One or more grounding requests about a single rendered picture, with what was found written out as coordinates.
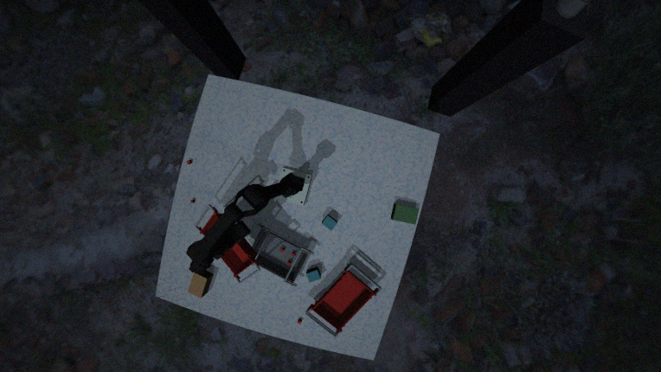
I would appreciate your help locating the small teal block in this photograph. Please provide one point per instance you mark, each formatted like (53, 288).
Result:
(329, 222)
(313, 274)

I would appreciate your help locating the tan rectangular block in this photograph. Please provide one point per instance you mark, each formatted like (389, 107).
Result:
(199, 284)

